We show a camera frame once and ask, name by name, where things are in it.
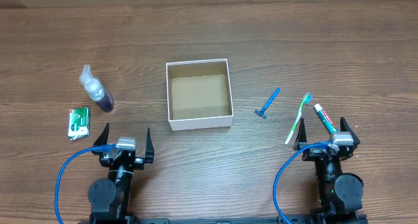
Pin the green white toothbrush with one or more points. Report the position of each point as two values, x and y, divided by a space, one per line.
305 101

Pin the green Dettol soap bar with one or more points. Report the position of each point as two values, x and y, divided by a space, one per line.
78 123

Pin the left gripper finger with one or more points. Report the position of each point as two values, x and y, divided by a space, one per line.
149 153
103 137

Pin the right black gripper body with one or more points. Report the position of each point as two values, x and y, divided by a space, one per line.
311 154

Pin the clear spray bottle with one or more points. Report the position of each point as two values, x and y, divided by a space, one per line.
95 89

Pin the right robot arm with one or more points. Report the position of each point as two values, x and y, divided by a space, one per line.
340 194

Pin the white cardboard box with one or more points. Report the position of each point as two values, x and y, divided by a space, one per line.
199 94

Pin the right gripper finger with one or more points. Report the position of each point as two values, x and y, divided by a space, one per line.
344 127
301 140

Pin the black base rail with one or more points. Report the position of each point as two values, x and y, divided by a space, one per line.
298 219

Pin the Colgate toothpaste tube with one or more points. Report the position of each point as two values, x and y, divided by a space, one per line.
323 116

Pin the blue disposable razor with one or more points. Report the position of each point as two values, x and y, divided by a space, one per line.
261 112

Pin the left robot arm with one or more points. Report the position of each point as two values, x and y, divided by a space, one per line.
109 197

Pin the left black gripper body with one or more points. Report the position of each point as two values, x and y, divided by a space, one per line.
138 164

